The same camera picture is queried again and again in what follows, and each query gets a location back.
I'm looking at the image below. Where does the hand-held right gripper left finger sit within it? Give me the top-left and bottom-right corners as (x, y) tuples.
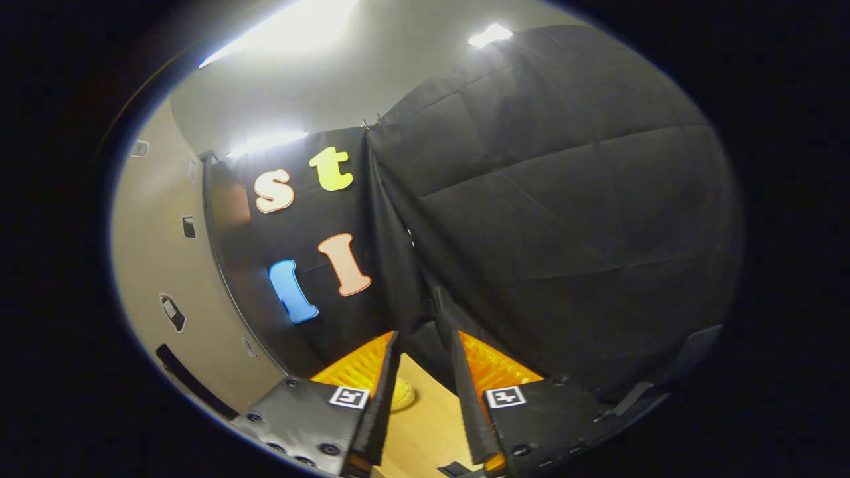
(232, 330), (401, 477)

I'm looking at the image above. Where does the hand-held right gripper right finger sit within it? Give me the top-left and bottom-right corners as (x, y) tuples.
(450, 330), (638, 477)

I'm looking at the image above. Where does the black cabinet door handle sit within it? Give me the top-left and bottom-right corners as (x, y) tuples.
(156, 343), (240, 420)

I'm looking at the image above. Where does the yellow round sponge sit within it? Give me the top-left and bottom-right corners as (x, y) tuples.
(392, 377), (417, 412)

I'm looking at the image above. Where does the black backdrop cloth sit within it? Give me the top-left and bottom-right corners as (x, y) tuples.
(206, 25), (741, 406)

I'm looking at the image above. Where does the small ceiling light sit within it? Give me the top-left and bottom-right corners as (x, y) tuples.
(468, 23), (514, 48)

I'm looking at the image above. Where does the large ceiling light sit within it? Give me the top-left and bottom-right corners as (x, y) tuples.
(199, 0), (359, 67)

